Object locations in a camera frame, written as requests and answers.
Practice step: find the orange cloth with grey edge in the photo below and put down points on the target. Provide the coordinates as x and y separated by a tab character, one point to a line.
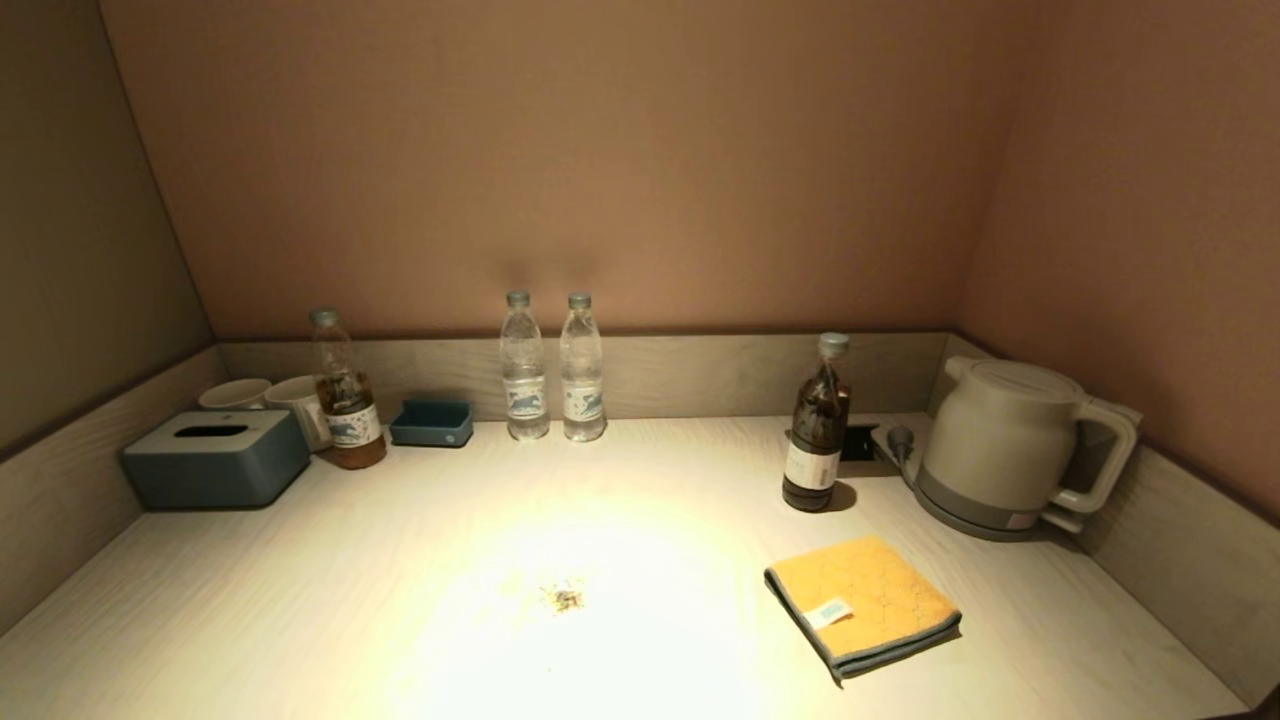
870	590

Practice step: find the clear water bottle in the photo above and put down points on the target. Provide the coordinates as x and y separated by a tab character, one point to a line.
524	400
583	400

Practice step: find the dark tea bottle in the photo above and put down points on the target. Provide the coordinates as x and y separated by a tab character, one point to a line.
815	460

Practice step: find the small blue tray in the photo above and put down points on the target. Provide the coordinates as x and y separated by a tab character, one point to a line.
430	431

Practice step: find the black recessed desk socket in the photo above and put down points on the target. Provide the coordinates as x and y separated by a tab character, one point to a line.
858	443

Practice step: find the dark crumbs pile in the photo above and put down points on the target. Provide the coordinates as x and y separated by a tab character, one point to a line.
566	598

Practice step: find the grey power plug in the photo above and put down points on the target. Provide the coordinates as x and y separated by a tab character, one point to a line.
900	440

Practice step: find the half-full amber tea bottle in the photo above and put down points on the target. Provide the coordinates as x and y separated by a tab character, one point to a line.
350	428

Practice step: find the white electric kettle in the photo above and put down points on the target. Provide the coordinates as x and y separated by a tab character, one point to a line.
1000	440

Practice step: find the blue-grey tissue box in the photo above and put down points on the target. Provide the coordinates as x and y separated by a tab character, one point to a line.
215	470

